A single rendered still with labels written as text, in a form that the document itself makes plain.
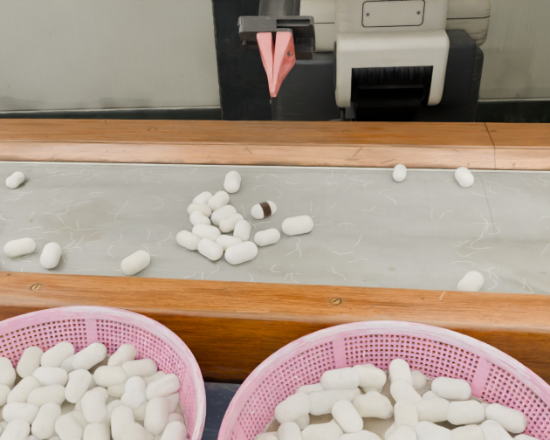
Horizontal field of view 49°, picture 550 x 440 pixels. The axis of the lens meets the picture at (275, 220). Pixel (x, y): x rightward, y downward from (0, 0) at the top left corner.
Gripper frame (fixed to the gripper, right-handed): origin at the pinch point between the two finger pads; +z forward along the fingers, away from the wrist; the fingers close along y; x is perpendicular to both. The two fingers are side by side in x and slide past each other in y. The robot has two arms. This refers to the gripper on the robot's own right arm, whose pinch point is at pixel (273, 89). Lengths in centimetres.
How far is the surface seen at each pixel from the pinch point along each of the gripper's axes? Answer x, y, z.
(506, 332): -15.4, 24.9, 32.7
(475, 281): -10.2, 23.4, 27.1
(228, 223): -3.5, -3.6, 20.1
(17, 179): 3.5, -35.6, 12.5
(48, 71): 159, -128, -98
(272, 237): -4.8, 2.0, 21.8
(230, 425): -23.8, 2.5, 42.0
